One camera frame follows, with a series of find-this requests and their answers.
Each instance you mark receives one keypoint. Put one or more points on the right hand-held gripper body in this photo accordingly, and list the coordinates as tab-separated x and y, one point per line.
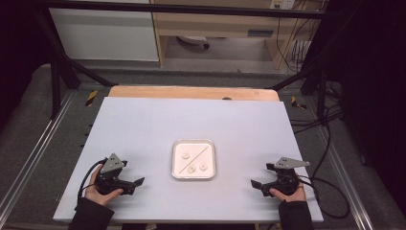
285	179

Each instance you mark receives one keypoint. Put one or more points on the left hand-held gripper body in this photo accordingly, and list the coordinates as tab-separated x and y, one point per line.
110	179

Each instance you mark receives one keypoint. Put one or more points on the small white round piece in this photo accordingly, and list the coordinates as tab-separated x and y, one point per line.
203	166
191	169
185	155

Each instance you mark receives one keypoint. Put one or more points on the thin wooden skewer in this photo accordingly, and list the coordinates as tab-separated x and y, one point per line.
194	159

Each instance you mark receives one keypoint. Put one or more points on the square white tray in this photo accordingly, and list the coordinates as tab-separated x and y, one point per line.
204	153

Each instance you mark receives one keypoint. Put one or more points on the person's right hand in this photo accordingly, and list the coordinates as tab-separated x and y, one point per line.
293	197

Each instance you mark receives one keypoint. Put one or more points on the person's left hand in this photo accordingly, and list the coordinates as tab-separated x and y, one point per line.
97	196

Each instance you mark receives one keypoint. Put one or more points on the yellow black striped tape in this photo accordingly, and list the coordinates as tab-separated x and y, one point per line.
297	103
91	98

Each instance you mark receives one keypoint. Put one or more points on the white table cover board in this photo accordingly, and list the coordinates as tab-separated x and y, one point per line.
191	118

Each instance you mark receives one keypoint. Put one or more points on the black metal stand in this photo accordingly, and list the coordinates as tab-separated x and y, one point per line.
56	83
320	92

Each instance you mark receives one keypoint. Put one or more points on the white cabinet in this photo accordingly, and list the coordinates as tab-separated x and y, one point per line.
105	35

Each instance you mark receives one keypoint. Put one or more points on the black curtain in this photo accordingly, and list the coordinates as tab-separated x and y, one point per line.
16	48
373	80

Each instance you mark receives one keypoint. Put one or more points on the office chair base with caster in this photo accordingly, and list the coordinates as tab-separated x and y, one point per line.
193	40

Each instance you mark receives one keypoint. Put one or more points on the light wooden desk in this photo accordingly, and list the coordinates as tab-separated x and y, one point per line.
217	24

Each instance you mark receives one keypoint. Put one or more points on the aluminium floor rail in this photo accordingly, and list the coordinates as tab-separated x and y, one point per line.
344	179
38	143

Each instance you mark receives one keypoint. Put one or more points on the white wall power outlet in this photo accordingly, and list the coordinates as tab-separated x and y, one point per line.
282	4

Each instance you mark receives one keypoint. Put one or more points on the black metal frame bar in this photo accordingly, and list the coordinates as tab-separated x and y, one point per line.
191	9

